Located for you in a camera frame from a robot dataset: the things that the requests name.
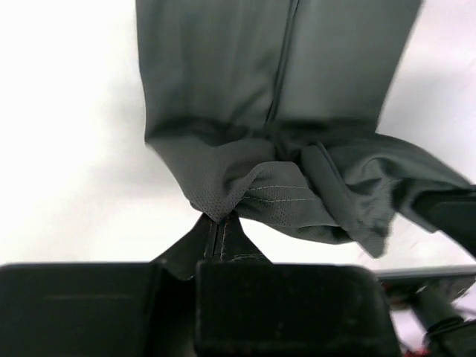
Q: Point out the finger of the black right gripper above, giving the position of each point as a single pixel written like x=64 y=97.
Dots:
x=452 y=212

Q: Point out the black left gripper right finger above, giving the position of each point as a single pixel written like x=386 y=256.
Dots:
x=247 y=306

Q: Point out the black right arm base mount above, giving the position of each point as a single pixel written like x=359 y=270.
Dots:
x=429 y=293

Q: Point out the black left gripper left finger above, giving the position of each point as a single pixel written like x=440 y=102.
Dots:
x=105 y=309

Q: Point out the dark grey t-shirt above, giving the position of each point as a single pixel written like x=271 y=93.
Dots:
x=268 y=110

